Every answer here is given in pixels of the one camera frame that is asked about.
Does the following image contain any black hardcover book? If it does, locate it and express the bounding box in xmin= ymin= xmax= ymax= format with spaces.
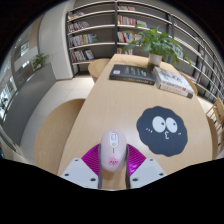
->
xmin=109 ymin=64 xmax=157 ymax=85

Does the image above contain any black cartoon-face mouse pad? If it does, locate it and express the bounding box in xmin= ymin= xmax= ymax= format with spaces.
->
xmin=136 ymin=105 xmax=189 ymax=158

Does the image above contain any grey bookshelf unit with books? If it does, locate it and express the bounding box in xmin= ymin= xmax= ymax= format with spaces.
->
xmin=65 ymin=0 xmax=224 ymax=104

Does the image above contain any group of slatted wooden chairs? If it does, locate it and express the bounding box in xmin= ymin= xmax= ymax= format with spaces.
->
xmin=208 ymin=97 xmax=224 ymax=154

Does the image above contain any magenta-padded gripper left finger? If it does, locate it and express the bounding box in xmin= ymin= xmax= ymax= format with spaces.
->
xmin=60 ymin=143 xmax=104 ymax=190

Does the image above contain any small green potted plant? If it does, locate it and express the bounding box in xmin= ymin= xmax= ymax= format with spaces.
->
xmin=31 ymin=52 xmax=51 ymax=72

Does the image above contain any green potted plant white pot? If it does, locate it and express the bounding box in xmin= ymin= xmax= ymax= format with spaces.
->
xmin=121 ymin=24 xmax=193 ymax=69

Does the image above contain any white illustrated book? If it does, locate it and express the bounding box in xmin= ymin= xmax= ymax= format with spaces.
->
xmin=152 ymin=66 xmax=195 ymax=94

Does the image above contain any pink computer mouse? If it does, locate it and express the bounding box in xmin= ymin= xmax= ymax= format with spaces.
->
xmin=100 ymin=129 xmax=128 ymax=173

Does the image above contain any beige book with red lettering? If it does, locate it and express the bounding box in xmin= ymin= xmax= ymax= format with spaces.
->
xmin=156 ymin=81 xmax=194 ymax=100

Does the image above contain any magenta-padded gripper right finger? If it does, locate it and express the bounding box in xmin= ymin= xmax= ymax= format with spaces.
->
xmin=124 ymin=143 xmax=167 ymax=190

